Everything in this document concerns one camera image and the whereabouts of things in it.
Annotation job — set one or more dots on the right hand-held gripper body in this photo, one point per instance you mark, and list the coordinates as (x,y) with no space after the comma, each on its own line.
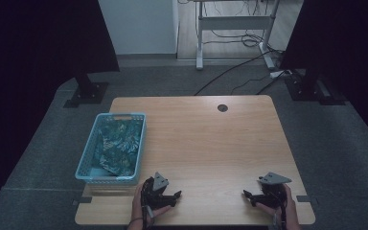
(273,195)

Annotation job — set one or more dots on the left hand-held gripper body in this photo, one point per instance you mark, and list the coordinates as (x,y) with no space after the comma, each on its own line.
(155,196)

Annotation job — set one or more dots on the teal floral shirt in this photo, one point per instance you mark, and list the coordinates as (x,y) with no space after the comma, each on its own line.
(119,147)

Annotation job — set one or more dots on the light blue plastic basket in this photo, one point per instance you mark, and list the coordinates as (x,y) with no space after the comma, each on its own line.
(97,172)

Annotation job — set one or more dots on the person's left hand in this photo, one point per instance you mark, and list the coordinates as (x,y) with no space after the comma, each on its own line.
(137,207)

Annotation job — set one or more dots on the person's right hand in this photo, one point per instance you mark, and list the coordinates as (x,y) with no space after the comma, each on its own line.
(291,211)

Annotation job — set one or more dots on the black wrist band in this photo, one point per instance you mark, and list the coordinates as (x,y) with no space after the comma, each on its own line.
(135,219)

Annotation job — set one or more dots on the black tape strip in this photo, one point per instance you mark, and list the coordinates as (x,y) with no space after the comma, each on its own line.
(304,198)
(83,200)

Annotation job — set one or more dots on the black round table grommet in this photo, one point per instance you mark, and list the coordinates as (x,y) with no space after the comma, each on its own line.
(222,108)

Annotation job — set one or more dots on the black stand base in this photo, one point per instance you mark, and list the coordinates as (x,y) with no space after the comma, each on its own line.
(89,92)
(303,89)

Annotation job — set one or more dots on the white power strip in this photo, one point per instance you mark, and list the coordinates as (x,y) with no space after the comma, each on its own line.
(278,74)

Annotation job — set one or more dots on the black curtain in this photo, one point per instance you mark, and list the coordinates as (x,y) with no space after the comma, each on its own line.
(348,48)
(28,64)

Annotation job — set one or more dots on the white metal desk frame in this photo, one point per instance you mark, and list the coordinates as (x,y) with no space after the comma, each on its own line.
(234,23)

